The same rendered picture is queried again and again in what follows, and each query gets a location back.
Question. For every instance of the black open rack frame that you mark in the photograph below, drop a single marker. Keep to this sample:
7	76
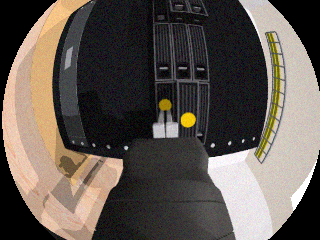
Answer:
103	82

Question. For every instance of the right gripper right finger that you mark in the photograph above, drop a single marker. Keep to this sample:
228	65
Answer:
170	128

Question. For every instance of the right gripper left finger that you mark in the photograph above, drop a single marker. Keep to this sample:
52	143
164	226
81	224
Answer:
158	128

